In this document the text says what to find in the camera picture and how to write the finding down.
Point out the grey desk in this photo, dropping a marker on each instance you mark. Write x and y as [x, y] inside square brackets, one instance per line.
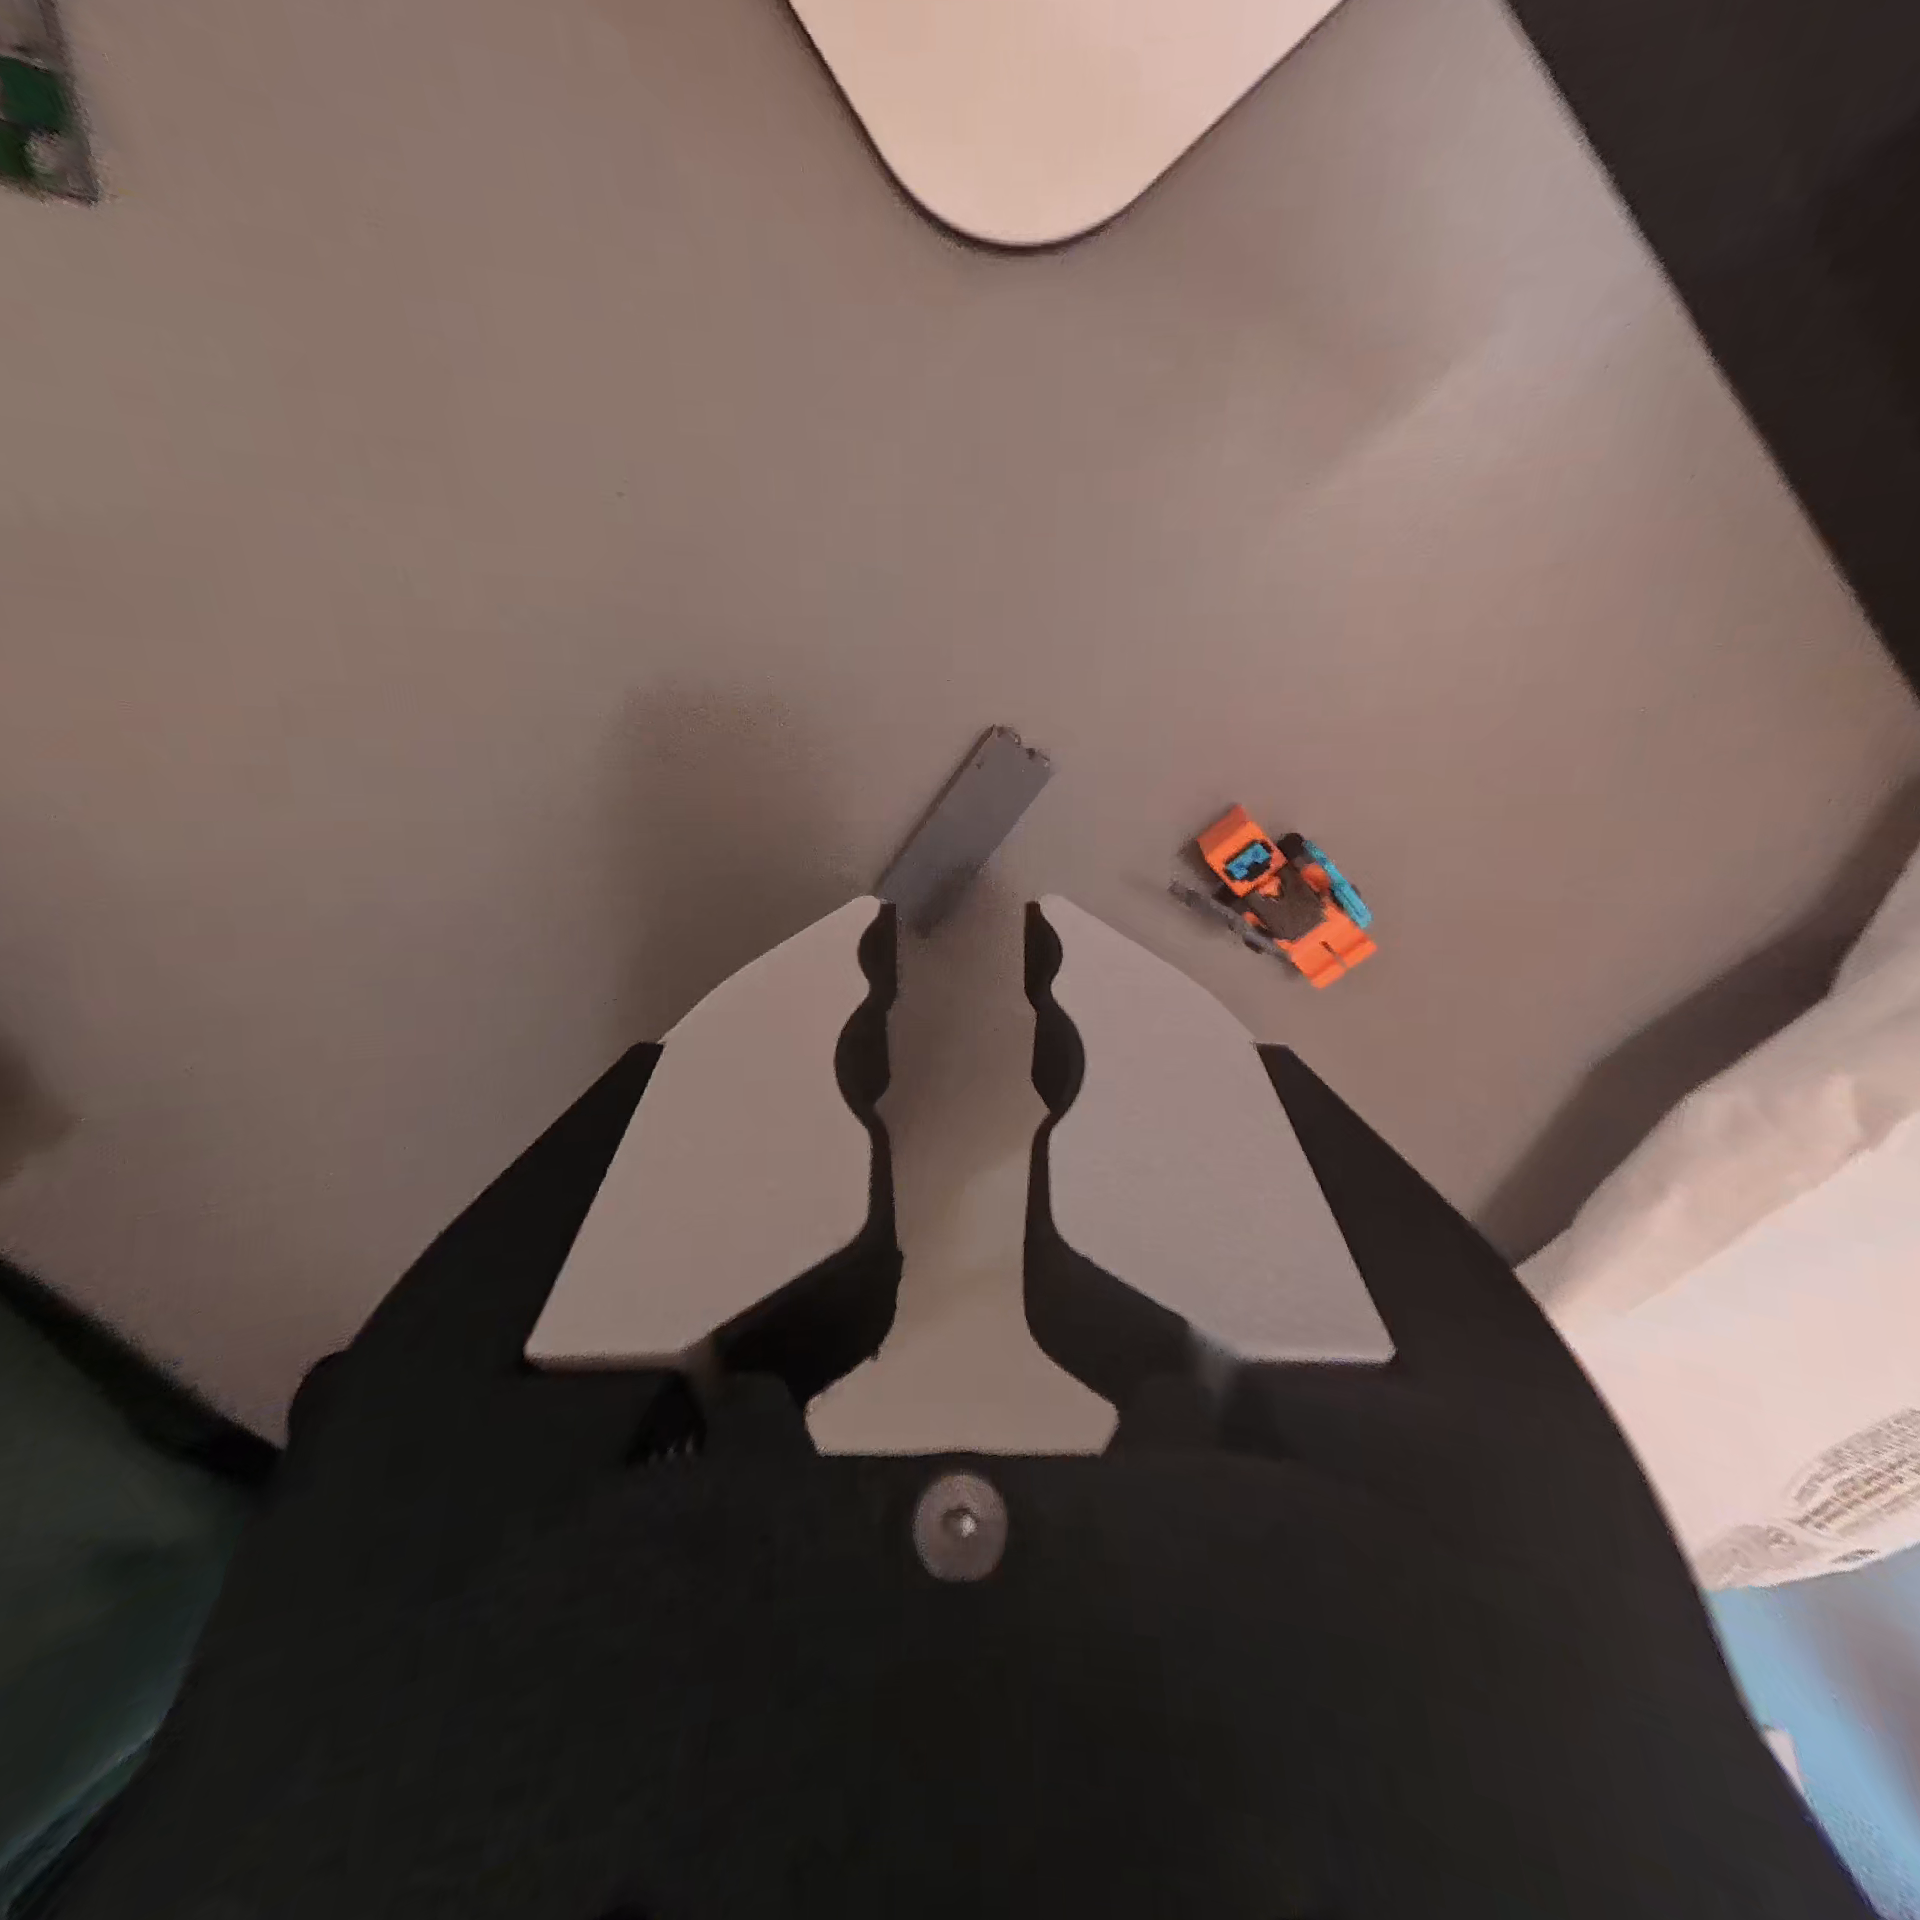
[451, 524]

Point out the long grey toy brick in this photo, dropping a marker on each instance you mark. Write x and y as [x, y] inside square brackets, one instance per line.
[968, 827]

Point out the white plastic bag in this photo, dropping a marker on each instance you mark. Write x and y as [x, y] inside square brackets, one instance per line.
[1756, 1277]

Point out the orange toy minifigure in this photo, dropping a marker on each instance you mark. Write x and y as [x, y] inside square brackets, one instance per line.
[1289, 902]

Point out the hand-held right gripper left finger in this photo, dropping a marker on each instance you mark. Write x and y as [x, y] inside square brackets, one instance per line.
[705, 1184]

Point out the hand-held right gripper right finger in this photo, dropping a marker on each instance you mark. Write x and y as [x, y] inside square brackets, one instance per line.
[1214, 1184]

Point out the grey studded baseplate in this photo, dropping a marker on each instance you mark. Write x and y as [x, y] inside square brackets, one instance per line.
[43, 135]

